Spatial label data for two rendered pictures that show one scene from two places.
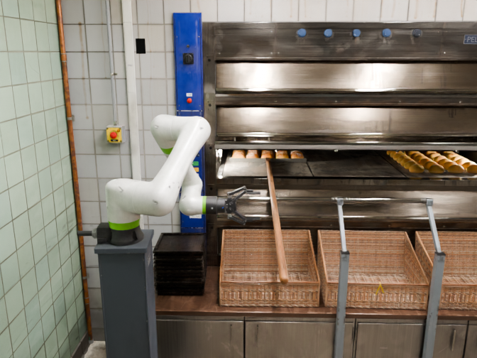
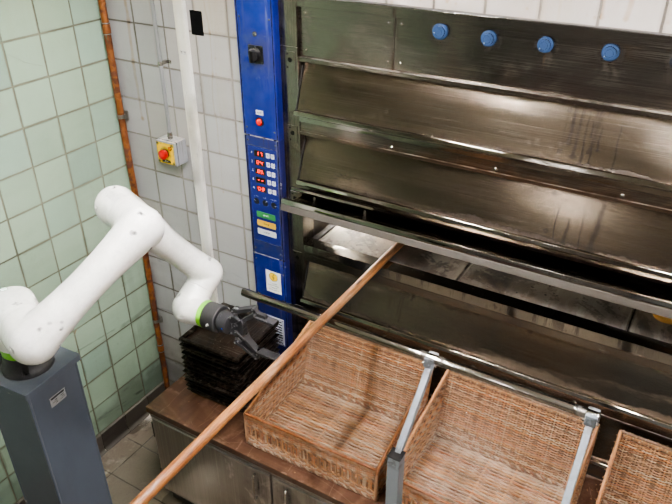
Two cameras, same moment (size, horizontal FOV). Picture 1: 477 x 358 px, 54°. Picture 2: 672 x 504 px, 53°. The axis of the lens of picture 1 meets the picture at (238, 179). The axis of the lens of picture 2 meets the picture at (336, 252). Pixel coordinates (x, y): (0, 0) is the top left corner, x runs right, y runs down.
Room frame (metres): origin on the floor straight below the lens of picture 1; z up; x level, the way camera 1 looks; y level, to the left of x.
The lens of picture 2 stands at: (0.87, -1.08, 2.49)
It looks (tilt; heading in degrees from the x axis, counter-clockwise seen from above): 31 degrees down; 29
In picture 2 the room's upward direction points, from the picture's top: straight up
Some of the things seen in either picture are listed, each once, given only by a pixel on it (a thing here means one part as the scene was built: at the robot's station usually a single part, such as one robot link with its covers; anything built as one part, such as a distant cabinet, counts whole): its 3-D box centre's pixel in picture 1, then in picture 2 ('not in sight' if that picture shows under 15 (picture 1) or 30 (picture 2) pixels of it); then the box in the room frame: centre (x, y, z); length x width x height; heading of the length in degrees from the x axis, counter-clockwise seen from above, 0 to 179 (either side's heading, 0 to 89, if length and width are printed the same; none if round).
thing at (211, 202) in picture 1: (212, 204); (216, 316); (2.25, 0.13, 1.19); 0.12 x 0.06 x 0.09; 179
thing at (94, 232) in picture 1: (111, 231); (12, 350); (1.78, 0.52, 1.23); 0.26 x 0.15 x 0.06; 92
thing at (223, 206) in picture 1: (226, 205); (233, 324); (2.25, 0.06, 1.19); 0.09 x 0.07 x 0.08; 89
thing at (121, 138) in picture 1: (116, 133); (171, 150); (2.79, 0.74, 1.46); 0.10 x 0.07 x 0.10; 88
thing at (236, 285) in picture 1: (267, 265); (339, 402); (2.54, -0.17, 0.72); 0.56 x 0.49 x 0.28; 89
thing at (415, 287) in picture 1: (368, 266); (491, 465); (2.52, -0.76, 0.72); 0.56 x 0.49 x 0.28; 87
